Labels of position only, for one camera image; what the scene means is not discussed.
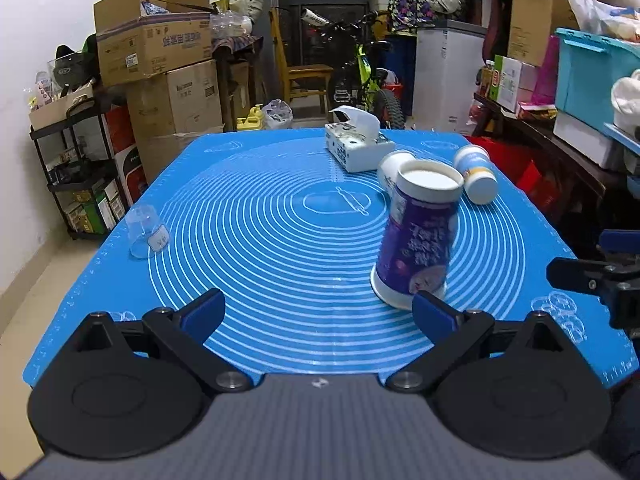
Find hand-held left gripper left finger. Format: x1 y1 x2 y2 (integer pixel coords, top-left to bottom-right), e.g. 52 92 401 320
67 288 254 395

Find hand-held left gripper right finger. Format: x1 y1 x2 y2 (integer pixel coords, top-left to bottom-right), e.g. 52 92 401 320
385 290 576 394

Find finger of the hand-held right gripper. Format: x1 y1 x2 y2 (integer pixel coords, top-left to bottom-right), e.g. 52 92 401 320
599 229 640 262
546 256 613 297

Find purple paper cup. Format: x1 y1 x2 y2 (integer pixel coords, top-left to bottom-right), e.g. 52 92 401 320
370 159 465 311

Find clear plastic measuring cup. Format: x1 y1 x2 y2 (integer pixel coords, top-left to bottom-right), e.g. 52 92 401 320
127 203 171 260

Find white paper cup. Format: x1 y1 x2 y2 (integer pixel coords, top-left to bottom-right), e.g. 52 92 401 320
376 150 417 199

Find dark wooden side table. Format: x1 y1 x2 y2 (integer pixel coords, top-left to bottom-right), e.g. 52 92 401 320
472 92 628 263

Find blue silicone baking mat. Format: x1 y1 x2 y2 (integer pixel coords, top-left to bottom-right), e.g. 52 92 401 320
22 127 640 392

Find white storage box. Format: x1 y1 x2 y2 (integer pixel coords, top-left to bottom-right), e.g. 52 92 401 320
552 109 617 169

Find red plastic basin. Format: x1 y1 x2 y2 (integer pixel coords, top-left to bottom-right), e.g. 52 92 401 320
464 135 559 222

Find white bottle with blue label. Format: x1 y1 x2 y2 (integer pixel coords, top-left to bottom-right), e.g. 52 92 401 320
453 144 499 206

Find white cloth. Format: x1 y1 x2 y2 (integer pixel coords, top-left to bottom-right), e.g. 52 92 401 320
610 68 640 129

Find flat cardboard box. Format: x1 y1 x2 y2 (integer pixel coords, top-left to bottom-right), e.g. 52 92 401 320
135 124 227 187

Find teal plastic storage bin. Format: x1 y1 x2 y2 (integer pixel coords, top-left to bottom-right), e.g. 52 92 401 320
553 27 640 134

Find red and white appliance box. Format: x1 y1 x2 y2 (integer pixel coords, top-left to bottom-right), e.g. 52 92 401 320
104 104 149 202

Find black shelf rack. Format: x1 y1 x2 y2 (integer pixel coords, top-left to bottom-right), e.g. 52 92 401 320
29 94 147 242

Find white patterned tissue box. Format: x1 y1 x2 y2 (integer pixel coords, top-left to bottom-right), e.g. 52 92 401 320
324 107 396 174

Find pink paper bag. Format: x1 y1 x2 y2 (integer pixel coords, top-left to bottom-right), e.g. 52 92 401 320
530 34 562 107

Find yellow plastic jug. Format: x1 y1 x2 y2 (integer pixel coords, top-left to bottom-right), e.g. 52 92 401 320
235 103 266 134

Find green and white box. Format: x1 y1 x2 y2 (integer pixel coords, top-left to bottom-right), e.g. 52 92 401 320
492 54 539 114

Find white knotted plastic bag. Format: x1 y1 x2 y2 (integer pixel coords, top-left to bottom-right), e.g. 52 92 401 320
262 98 294 131

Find plain cardboard box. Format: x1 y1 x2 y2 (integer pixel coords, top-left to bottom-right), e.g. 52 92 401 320
126 59 224 147

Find large white plastic bag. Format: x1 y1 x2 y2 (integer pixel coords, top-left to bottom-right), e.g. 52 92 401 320
563 0 640 44

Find white chest freezer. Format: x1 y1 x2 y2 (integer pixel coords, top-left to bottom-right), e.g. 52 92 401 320
411 19 489 134

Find tall cardboard box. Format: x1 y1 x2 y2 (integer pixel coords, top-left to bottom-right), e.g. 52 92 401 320
507 0 582 69

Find dark cluttered table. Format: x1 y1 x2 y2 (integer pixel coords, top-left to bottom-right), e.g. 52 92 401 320
210 34 267 134

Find black and green bicycle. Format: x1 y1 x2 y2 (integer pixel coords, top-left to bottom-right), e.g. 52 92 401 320
299 7 407 131

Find small open cardboard box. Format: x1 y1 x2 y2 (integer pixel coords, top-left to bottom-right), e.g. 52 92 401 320
28 84 97 132

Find wooden chair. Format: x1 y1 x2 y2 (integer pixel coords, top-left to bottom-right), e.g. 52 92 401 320
269 7 335 117

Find large open cardboard box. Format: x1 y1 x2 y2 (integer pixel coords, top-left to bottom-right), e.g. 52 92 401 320
93 0 214 87

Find black helmet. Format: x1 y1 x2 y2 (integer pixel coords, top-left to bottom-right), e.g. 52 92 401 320
52 44 99 97

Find clear plastic bottles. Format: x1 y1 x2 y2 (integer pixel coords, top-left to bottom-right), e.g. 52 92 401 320
210 9 254 39

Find colourful patterned bag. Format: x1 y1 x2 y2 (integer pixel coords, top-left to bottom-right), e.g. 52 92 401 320
388 0 437 37

